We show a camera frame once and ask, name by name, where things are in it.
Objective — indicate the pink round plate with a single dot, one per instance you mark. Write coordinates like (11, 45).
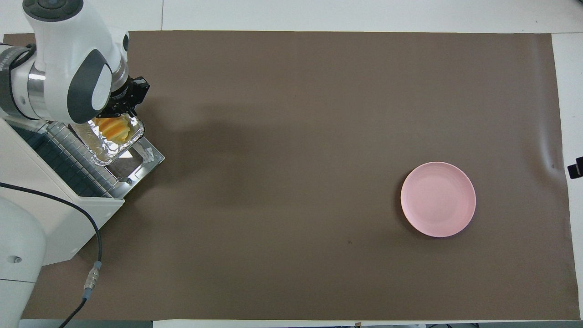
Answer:
(438, 199)

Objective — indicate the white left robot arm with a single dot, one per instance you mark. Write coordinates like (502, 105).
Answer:
(68, 45)

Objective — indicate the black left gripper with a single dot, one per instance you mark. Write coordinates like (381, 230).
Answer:
(136, 89)

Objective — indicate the brown table mat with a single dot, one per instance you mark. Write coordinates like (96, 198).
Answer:
(291, 136)

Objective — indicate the aluminium foil baking tray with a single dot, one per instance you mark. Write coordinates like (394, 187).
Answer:
(107, 150)

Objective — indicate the cream toaster oven body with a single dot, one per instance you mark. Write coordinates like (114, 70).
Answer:
(63, 218)

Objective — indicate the glass toaster oven door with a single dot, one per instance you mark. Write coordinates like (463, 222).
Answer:
(145, 157)

